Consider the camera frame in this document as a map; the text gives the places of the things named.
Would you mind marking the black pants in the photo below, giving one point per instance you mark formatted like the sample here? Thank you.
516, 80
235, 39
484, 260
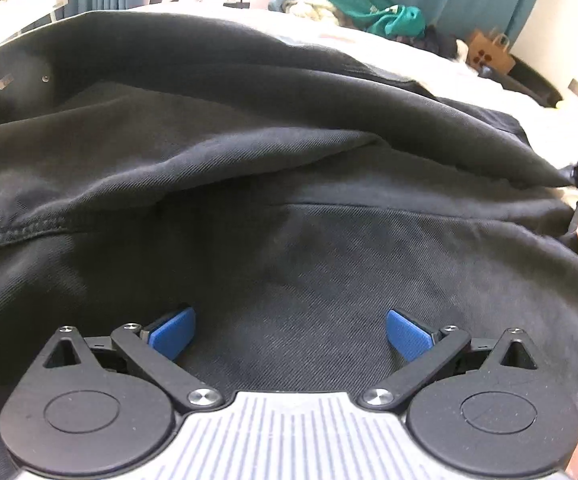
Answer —
279, 185

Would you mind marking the beige clothes pile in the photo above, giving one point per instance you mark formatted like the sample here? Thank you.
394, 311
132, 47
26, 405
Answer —
309, 10

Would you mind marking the black basket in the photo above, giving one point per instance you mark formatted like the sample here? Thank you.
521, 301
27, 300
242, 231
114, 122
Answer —
534, 82

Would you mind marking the green garment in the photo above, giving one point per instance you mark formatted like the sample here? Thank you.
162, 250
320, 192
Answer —
369, 2

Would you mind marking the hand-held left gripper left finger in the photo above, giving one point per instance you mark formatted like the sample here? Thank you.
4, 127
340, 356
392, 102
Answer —
171, 336

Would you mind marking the brown paper bag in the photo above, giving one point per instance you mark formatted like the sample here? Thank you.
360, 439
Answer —
491, 52

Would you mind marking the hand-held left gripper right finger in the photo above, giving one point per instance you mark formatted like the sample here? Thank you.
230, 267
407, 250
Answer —
409, 340

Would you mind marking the dark clothes pile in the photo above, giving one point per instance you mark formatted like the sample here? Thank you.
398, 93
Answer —
436, 42

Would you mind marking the white bed sheet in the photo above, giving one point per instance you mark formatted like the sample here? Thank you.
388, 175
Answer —
474, 82

